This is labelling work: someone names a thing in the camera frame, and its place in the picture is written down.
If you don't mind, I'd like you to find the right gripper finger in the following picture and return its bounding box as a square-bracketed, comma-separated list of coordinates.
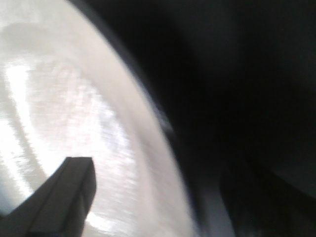
[0, 157, 96, 237]

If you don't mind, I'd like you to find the beige round plate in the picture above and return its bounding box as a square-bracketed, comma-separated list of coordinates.
[0, 0, 197, 237]

